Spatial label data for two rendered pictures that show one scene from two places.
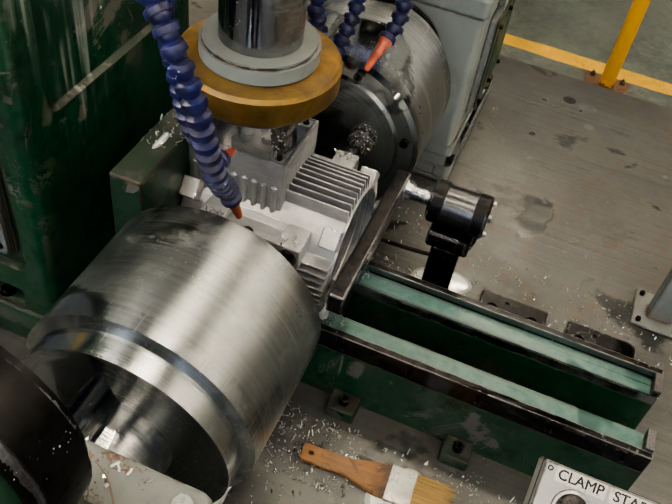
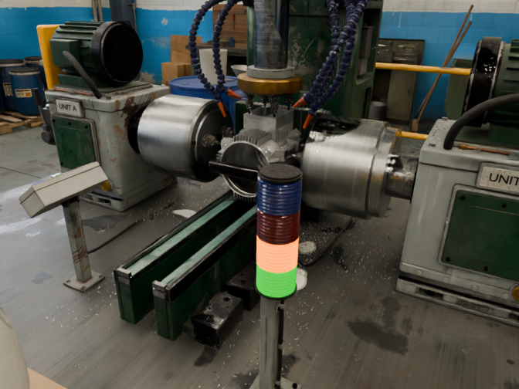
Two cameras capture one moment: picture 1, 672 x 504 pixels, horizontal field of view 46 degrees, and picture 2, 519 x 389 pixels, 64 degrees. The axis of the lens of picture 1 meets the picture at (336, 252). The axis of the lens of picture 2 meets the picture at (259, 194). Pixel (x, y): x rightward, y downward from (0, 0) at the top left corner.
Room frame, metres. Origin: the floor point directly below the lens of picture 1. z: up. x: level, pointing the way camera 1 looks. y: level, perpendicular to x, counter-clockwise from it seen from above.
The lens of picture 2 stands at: (0.96, -1.04, 1.42)
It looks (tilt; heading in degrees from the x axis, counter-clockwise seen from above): 24 degrees down; 102
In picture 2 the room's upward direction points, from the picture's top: 1 degrees clockwise
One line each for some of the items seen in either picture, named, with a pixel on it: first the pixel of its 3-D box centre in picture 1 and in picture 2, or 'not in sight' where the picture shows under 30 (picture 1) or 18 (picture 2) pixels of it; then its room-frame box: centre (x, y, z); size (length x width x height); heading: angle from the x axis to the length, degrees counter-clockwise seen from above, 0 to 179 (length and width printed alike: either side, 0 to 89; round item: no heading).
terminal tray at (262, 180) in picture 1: (253, 151); (269, 123); (0.74, 0.12, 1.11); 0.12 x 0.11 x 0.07; 75
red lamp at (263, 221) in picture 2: not in sight; (278, 221); (0.88, -0.52, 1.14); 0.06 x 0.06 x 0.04
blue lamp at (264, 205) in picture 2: not in sight; (279, 191); (0.88, -0.52, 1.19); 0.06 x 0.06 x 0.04
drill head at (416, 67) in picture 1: (360, 89); (361, 168); (1.00, 0.01, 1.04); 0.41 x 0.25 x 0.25; 165
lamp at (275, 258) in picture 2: not in sight; (277, 248); (0.88, -0.52, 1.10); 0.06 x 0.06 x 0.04
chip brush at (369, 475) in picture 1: (377, 478); not in sight; (0.51, -0.10, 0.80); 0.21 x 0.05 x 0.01; 78
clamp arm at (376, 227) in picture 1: (372, 237); (251, 174); (0.73, -0.04, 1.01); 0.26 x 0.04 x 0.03; 165
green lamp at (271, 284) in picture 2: not in sight; (276, 274); (0.88, -0.52, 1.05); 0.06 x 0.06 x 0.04
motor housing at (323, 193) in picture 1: (279, 219); (262, 159); (0.73, 0.08, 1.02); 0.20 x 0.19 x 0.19; 75
